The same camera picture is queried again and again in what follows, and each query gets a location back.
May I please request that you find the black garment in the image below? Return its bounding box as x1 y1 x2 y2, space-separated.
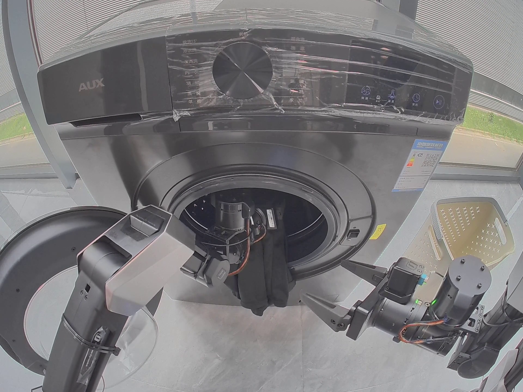
234 226 296 317

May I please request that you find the washing machine door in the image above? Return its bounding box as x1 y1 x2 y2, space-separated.
0 205 161 379

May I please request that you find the cream laundry basket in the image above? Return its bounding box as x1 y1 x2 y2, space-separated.
402 197 516 301

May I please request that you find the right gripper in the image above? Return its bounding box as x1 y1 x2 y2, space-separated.
300 260 455 357

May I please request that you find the grey washing machine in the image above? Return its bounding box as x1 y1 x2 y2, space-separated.
37 0 475 302

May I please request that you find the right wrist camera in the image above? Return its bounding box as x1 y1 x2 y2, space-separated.
386 257 426 302

